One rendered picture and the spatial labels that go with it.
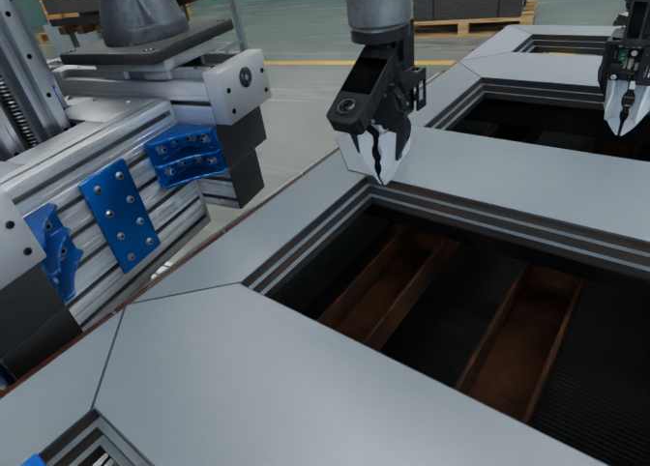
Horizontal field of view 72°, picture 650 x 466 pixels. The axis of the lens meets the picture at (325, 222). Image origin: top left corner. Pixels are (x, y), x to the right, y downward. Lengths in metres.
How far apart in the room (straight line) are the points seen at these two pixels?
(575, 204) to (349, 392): 0.36
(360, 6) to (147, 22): 0.43
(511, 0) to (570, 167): 4.17
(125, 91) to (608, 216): 0.80
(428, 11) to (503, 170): 4.32
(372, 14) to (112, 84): 0.56
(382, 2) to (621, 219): 0.36
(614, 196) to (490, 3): 4.26
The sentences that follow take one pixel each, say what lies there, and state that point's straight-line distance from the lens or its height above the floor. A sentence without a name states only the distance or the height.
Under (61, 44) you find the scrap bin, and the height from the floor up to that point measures 0.36.
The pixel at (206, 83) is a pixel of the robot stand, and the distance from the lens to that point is 0.79.
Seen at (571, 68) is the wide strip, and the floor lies 0.85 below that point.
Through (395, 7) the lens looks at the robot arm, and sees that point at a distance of 0.55.
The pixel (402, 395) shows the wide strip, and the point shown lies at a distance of 0.39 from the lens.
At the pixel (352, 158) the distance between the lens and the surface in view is 0.72.
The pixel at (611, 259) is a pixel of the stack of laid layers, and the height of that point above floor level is 0.83.
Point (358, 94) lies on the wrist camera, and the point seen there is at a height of 1.00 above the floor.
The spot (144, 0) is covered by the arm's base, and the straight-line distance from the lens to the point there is 0.87.
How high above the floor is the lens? 1.18
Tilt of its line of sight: 35 degrees down
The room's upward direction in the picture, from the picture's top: 9 degrees counter-clockwise
